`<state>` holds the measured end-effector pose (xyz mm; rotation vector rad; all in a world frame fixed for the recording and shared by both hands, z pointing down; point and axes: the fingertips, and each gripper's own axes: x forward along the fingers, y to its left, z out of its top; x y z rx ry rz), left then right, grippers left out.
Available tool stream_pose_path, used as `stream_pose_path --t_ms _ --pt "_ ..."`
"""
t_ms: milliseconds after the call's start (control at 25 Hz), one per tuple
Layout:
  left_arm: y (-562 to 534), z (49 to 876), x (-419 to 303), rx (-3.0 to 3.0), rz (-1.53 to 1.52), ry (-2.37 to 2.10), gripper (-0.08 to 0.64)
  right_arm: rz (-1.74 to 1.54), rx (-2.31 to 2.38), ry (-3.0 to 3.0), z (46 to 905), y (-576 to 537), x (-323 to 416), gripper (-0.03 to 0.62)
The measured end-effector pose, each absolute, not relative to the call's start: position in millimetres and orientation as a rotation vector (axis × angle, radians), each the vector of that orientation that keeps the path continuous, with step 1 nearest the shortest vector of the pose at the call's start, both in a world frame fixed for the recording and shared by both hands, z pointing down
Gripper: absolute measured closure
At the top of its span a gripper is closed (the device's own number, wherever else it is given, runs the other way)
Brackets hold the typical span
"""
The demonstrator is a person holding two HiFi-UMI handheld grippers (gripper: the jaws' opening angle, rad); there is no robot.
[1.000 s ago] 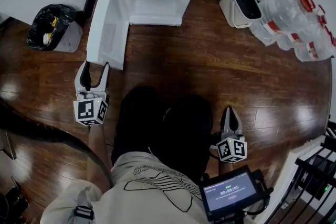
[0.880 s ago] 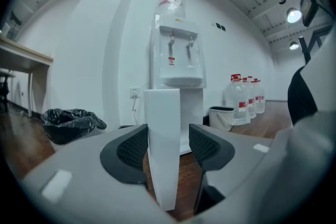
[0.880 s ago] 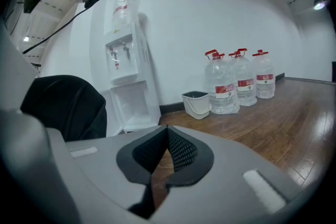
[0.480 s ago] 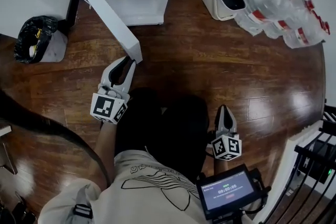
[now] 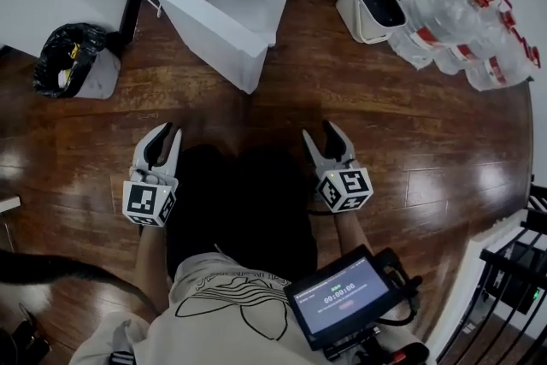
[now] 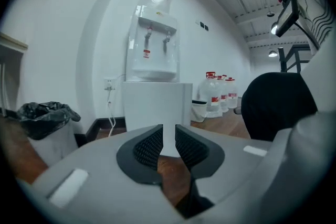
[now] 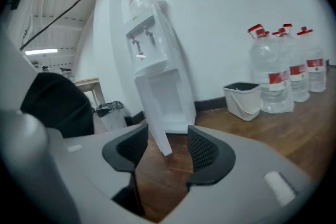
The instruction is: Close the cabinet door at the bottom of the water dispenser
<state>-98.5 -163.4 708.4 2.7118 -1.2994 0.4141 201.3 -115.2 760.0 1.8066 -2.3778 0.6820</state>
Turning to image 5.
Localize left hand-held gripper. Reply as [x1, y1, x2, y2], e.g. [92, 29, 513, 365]
[122, 121, 183, 228]

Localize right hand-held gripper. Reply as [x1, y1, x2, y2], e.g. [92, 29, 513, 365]
[301, 120, 375, 215]

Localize white cabinet door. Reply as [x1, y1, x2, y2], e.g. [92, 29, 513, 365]
[151, 0, 269, 95]

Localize person's left forearm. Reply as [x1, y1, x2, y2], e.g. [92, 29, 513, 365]
[135, 225, 173, 307]

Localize person's right forearm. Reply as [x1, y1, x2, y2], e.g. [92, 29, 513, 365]
[332, 209, 369, 258]

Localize grey trash bin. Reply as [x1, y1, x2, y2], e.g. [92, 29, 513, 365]
[73, 49, 123, 101]

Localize person's black trousers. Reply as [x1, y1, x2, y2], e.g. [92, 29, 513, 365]
[165, 144, 320, 284]

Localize white plastic bucket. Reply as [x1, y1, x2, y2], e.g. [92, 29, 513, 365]
[335, 0, 408, 45]

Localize black trash bag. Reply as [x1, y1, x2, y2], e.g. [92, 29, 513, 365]
[32, 22, 109, 98]

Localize black monitor screen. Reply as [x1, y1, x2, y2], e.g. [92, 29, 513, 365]
[282, 244, 402, 352]

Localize white board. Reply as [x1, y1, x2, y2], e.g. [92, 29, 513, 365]
[0, 195, 22, 214]

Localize person's beige printed shirt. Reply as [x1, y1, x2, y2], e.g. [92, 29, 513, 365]
[69, 251, 432, 365]

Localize black metal rack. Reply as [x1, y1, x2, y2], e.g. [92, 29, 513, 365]
[435, 174, 547, 365]

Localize clear water bottle red handle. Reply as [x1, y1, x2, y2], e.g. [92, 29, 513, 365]
[435, 26, 532, 76]
[464, 45, 543, 93]
[400, 0, 497, 44]
[387, 0, 519, 70]

